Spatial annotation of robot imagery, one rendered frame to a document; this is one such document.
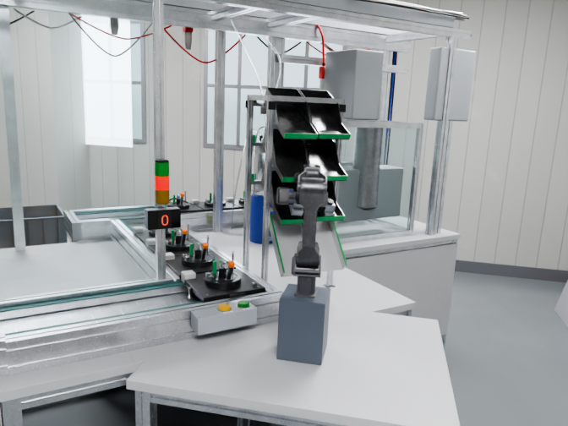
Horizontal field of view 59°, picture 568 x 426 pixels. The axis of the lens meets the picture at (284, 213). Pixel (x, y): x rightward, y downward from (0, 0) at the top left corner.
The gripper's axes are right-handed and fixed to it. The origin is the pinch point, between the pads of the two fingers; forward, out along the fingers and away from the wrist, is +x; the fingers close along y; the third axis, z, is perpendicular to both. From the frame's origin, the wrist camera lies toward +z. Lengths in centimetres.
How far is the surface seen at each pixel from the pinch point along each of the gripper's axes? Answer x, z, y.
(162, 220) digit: 7, -10, 49
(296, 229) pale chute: 17.8, -10.7, -4.6
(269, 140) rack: 3.7, 21.5, 11.3
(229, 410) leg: -38, -64, 28
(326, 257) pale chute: 14.5, -21.6, -16.9
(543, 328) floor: 157, -71, -247
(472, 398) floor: 84, -101, -134
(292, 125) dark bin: 2.4, 27.9, 2.9
